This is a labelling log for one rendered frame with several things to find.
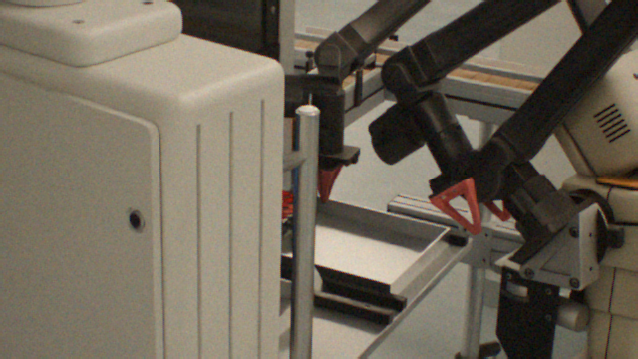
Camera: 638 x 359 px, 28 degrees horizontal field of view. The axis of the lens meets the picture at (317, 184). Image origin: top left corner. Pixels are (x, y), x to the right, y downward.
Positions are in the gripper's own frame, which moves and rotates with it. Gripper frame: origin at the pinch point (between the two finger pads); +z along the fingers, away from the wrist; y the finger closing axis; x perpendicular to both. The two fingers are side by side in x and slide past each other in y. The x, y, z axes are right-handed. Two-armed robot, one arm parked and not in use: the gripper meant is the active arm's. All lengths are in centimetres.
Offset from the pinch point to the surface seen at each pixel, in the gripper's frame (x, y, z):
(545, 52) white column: -161, -5, 16
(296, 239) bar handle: 76, -26, -29
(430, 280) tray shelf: -5.9, -18.1, 14.9
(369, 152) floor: -267, 82, 98
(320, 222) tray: -19.4, 8.1, 14.2
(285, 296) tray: 11.4, 2.3, 14.3
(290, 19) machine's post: -28.6, 19.0, -22.5
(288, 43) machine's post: -28.1, 19.1, -17.9
